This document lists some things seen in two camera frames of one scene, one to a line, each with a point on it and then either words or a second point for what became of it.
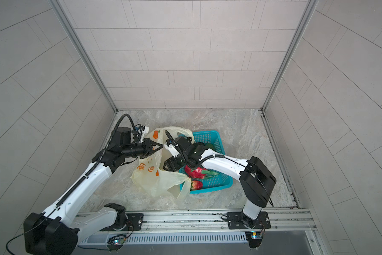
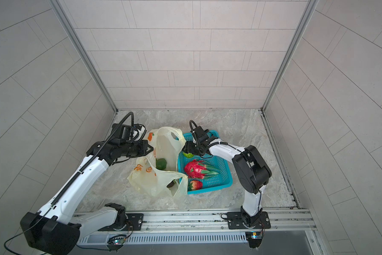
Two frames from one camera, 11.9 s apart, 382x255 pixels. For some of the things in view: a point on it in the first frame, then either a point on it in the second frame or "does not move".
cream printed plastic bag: (150, 177) does not move
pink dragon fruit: (199, 172) does not move
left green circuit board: (116, 242) does not move
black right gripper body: (183, 158) to (196, 147)
